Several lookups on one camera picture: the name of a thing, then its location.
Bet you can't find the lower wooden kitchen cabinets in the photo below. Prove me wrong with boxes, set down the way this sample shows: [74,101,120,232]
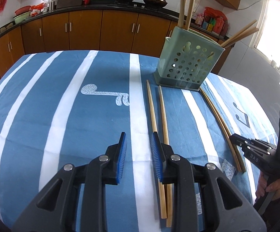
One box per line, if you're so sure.
[0,9,232,78]

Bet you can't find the person's right hand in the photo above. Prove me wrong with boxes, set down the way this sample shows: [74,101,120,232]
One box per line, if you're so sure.
[255,172,280,200]

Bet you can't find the blue white striped tablecloth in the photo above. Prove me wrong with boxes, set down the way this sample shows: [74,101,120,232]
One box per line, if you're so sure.
[0,50,280,232]

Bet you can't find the green perforated utensil holder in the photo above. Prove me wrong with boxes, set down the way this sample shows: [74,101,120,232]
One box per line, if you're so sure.
[154,26,225,91]

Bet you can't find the leaning chopstick in holder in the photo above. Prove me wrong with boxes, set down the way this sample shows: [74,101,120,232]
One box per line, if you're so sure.
[221,19,257,48]

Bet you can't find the black lidded wok right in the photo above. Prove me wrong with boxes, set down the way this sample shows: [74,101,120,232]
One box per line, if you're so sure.
[143,0,168,9]

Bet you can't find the green basin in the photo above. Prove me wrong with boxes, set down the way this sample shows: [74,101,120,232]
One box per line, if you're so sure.
[13,11,30,24]

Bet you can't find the red basin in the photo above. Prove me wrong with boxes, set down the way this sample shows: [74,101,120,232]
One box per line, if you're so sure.
[15,6,30,16]

